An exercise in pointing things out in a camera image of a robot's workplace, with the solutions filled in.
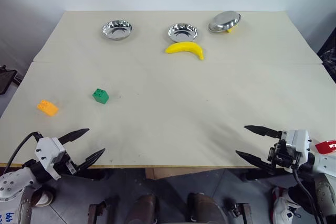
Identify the black flat device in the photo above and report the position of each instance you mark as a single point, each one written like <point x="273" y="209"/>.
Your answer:
<point x="4" y="77"/>

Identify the yellow plastic banana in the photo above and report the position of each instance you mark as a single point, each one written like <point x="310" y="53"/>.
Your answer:
<point x="186" y="48"/>

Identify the dark brown rounded shape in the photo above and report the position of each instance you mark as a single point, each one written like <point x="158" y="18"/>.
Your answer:
<point x="143" y="209"/>
<point x="203" y="209"/>

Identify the upright shiny steel bowl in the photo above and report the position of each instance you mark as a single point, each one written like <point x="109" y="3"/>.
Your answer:
<point x="183" y="32"/>
<point x="117" y="30"/>

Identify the dark metal bracket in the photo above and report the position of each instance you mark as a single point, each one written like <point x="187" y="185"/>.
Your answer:
<point x="240" y="211"/>
<point x="101" y="209"/>

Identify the small yellow object under bowl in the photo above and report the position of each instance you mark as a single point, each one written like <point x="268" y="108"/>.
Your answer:
<point x="230" y="30"/>

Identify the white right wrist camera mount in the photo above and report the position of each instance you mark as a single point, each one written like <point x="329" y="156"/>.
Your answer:
<point x="298" y="138"/>

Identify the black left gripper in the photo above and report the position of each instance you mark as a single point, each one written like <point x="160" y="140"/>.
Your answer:
<point x="66" y="165"/>

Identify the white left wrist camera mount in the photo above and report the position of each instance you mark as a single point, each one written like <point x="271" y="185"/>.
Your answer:
<point x="47" y="150"/>

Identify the yellow toy block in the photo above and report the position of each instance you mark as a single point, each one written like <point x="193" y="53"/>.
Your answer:
<point x="47" y="108"/>

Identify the white and red sneaker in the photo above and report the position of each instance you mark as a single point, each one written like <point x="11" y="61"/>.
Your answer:
<point x="284" y="205"/>

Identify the brown and white shoe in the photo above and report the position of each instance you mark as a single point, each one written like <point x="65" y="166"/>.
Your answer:
<point x="43" y="197"/>

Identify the overturned tilted steel bowl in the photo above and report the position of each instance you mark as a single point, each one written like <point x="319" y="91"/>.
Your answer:
<point x="224" y="22"/>

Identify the dark plaid cloth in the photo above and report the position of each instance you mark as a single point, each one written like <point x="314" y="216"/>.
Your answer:
<point x="328" y="58"/>

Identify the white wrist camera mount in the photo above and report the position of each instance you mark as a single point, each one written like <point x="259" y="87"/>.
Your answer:
<point x="47" y="150"/>
<point x="298" y="138"/>

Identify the green toy block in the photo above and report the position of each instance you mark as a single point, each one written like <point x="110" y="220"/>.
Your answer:
<point x="100" y="96"/>

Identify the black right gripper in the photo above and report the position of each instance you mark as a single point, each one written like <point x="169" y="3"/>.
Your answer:
<point x="281" y="154"/>

